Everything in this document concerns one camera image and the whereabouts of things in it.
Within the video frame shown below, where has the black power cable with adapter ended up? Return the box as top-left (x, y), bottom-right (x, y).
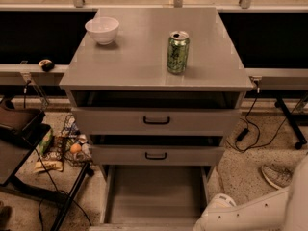
top-left (226, 86), bottom-right (290, 154)

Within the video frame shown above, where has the grey drawer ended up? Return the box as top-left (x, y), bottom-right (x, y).
top-left (89, 166), bottom-right (212, 231)
top-left (90, 145), bottom-right (224, 166)
top-left (72, 108), bottom-right (240, 136)

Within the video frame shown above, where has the small black round device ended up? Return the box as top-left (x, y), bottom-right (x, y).
top-left (38, 59), bottom-right (54, 72)

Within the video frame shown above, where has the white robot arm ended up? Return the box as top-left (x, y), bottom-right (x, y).
top-left (192, 156), bottom-right (308, 231)

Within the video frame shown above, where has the white bowl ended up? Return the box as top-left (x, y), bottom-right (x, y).
top-left (85, 17), bottom-right (119, 45)

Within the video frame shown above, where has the black rolling stand leg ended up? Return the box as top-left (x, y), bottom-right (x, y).
top-left (275, 95), bottom-right (307, 150)

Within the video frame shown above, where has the grey drawer cabinet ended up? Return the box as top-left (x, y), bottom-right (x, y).
top-left (59, 7), bottom-right (254, 231)

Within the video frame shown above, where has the green soda can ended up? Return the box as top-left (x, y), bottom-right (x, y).
top-left (167, 31), bottom-right (190, 74)

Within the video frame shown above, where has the black side table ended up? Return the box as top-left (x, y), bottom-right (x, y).
top-left (0, 100), bottom-right (93, 231)

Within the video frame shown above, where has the black cable on floor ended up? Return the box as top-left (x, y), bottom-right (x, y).
top-left (22, 135), bottom-right (94, 231)

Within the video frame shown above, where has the orange ball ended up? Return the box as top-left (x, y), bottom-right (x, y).
top-left (70, 143), bottom-right (82, 154)

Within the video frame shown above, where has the grey middle drawer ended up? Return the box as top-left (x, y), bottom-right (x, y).
top-left (90, 145), bottom-right (224, 166)

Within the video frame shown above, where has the grey bottom drawer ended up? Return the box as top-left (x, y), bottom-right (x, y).
top-left (89, 166), bottom-right (212, 231)

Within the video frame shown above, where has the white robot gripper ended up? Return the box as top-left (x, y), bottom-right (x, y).
top-left (192, 193), bottom-right (236, 231)

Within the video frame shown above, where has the wire basket with snacks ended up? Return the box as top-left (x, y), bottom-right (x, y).
top-left (61, 115), bottom-right (92, 167)

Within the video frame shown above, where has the grey top drawer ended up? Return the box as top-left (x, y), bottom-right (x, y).
top-left (72, 108), bottom-right (240, 136)

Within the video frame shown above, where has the grey sneaker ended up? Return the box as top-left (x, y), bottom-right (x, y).
top-left (261, 166), bottom-right (293, 190)

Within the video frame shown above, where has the snack bag on floor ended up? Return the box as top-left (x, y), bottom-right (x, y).
top-left (34, 161), bottom-right (64, 172)

